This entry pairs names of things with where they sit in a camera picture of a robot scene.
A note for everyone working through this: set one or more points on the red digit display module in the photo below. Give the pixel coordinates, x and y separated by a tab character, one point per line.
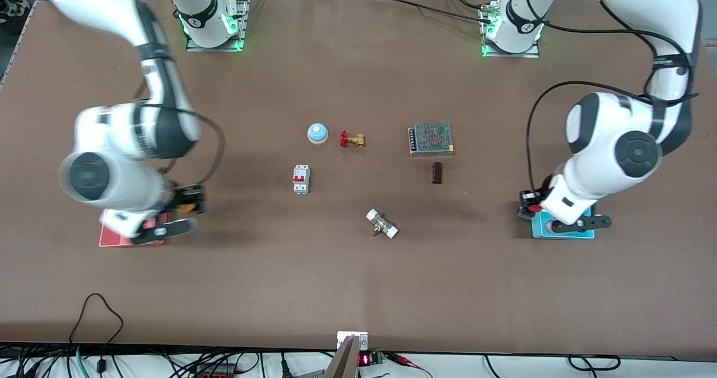
364	359

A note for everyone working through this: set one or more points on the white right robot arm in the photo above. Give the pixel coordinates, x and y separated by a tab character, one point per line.
112	176

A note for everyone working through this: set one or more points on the dark brown rectangular block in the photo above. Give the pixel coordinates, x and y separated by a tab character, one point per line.
437	173

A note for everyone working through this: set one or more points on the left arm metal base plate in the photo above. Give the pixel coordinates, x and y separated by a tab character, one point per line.
512	54

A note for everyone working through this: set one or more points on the white circuit breaker red switches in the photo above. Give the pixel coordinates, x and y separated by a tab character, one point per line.
301	179

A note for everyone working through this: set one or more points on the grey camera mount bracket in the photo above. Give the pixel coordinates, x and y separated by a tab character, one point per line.
344	361

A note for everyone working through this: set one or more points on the black power strip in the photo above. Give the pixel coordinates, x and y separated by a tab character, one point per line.
218	371

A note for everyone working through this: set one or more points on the yellow push button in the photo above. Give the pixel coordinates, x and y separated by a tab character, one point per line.
189	204

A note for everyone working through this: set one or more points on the pink plastic bin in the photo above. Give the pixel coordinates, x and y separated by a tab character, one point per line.
109	239

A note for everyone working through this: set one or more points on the white metal pipe fitting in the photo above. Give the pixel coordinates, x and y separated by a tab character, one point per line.
382	224

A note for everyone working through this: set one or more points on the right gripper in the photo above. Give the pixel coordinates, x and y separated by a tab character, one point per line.
180	200

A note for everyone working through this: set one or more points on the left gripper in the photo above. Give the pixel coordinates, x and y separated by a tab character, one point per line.
527	200

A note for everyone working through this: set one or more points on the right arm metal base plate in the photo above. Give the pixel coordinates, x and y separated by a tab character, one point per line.
215	45

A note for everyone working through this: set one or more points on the blue round bell button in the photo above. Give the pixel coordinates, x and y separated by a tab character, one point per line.
317	133

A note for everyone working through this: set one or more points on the cyan plastic bin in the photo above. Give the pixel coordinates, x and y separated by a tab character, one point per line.
539	230

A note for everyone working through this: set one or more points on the metal mesh power supply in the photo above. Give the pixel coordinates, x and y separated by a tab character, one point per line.
431	139

